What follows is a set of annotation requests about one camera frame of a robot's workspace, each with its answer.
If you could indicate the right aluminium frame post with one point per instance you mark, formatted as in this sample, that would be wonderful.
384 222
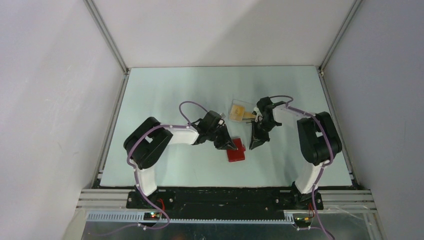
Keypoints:
340 34

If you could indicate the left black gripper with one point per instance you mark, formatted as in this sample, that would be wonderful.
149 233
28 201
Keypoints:
226 138

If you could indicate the left aluminium frame post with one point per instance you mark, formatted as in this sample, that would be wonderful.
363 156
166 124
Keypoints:
106 34

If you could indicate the grey slotted cable duct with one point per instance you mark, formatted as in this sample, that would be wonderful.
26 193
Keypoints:
141 217

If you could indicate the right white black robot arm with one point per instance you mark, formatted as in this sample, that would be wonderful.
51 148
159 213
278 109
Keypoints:
319 140

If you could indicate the orange credit card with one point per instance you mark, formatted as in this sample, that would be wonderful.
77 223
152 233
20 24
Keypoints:
236 112
248 116

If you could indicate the red leather card holder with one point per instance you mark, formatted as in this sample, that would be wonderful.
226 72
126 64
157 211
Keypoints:
238 154

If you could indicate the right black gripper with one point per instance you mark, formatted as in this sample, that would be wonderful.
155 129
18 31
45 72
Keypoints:
257 139

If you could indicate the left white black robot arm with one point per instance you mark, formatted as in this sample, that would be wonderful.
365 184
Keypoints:
147 143

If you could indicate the aluminium front rail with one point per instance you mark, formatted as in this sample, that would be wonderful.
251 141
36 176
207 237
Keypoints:
348 201

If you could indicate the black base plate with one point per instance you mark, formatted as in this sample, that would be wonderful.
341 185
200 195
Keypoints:
169 198

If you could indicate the aluminium frame post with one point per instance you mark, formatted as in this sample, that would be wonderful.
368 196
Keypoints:
340 34
106 34

